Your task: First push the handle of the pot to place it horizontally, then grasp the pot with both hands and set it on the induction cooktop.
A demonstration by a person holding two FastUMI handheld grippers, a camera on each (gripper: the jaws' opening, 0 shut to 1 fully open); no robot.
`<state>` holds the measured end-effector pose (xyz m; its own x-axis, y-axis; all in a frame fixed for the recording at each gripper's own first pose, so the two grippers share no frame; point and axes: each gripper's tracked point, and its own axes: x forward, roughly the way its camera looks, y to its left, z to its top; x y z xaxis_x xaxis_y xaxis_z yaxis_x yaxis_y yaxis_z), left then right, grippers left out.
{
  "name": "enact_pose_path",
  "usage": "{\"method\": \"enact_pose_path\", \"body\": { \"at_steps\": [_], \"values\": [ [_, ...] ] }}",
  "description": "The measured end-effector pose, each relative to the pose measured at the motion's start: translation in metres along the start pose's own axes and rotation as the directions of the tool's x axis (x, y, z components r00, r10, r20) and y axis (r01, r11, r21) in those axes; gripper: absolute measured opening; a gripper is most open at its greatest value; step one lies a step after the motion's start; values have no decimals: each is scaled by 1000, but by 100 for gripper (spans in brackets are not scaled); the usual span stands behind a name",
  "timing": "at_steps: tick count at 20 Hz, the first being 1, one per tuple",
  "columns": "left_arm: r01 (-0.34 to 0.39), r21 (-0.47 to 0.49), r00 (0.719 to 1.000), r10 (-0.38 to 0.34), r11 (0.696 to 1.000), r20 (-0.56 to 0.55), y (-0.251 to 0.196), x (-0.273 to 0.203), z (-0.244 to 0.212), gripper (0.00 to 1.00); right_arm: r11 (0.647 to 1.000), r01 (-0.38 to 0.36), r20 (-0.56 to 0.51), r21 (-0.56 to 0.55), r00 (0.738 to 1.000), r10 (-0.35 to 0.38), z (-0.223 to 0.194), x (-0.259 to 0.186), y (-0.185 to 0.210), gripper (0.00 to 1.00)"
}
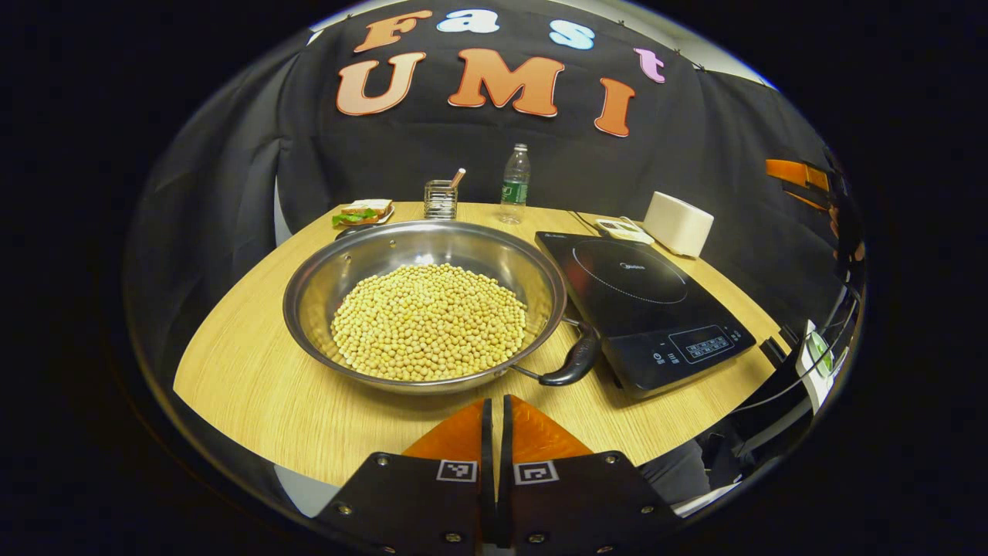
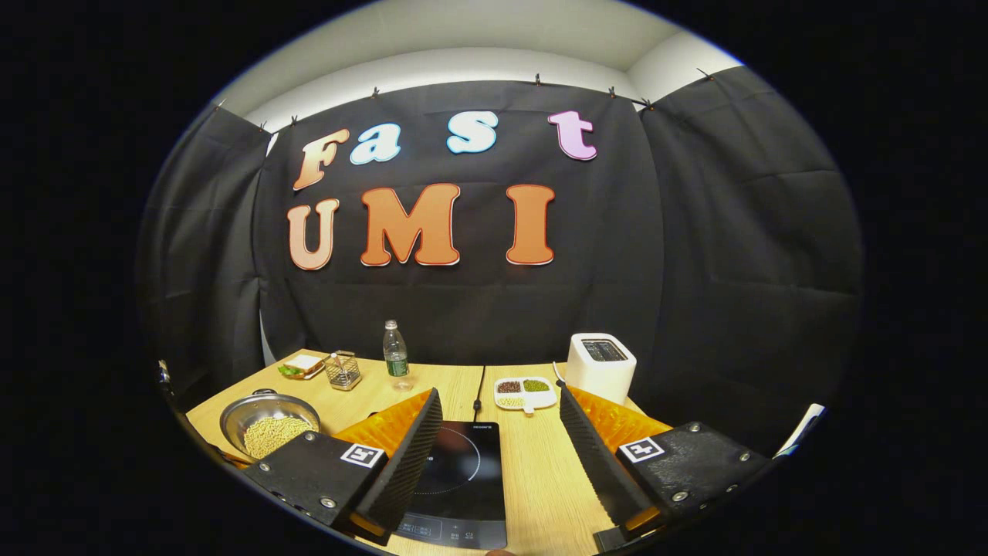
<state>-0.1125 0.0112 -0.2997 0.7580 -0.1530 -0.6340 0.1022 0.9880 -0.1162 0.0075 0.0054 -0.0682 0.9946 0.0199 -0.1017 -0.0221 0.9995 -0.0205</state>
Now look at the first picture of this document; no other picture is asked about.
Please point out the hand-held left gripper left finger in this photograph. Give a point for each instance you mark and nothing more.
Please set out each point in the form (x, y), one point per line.
(487, 440)

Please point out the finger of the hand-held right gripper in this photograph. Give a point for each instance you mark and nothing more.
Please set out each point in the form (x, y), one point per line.
(787, 171)

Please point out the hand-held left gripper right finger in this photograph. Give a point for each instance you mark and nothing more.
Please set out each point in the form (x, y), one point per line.
(507, 440)

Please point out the steel pot with soybeans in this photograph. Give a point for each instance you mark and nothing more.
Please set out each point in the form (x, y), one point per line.
(428, 324)

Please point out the black induction cooktop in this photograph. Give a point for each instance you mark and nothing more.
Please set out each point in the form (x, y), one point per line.
(641, 309)

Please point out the white toaster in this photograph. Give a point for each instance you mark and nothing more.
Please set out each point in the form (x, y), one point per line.
(679, 224)

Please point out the white tag with green print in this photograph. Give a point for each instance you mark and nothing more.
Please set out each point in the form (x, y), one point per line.
(818, 359)

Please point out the white divided dish with beans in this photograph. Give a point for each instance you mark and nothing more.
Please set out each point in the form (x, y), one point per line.
(624, 231)

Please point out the small white plate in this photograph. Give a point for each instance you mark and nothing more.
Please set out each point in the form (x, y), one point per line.
(386, 214)

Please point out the clear plastic water bottle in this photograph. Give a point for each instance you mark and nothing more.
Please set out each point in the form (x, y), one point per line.
(515, 189)

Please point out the sandwich with lettuce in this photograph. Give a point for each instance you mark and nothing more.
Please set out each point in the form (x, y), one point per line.
(361, 212)

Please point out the black backdrop cloth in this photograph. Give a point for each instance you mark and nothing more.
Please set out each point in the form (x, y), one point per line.
(432, 154)

